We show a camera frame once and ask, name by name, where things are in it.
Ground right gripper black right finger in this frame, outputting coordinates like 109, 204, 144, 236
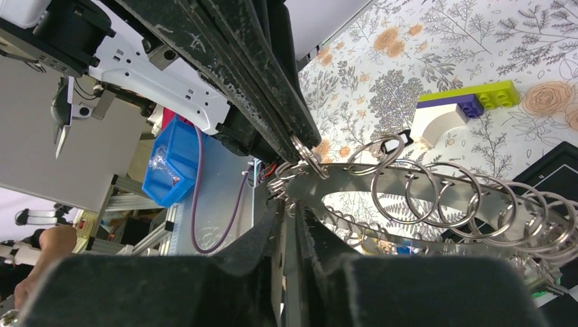
295, 205, 548, 326

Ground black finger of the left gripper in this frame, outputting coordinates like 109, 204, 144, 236
115, 0, 321, 164

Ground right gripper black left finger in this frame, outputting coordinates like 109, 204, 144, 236
18, 200, 284, 326

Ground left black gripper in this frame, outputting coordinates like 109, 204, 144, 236
1, 0, 115, 78

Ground metal keyring disc with rings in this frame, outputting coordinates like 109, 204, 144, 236
263, 135, 577, 292

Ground green key tag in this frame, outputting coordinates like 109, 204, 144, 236
532, 291, 558, 302

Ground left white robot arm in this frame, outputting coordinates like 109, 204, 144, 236
1, 1, 321, 163

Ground person's hand in background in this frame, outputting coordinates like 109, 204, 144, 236
14, 225, 77, 309

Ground floral patterned table mat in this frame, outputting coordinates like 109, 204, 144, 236
296, 0, 578, 240

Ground blue plastic storage bin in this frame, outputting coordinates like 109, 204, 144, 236
142, 116, 207, 207

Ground black key tag with key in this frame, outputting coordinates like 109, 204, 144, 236
380, 129, 414, 154

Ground green purple white toy bricks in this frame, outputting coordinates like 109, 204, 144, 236
410, 80, 520, 149

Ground black white chessboard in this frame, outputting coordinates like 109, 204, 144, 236
440, 141, 578, 327

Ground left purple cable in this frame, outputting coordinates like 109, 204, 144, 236
189, 126, 254, 255

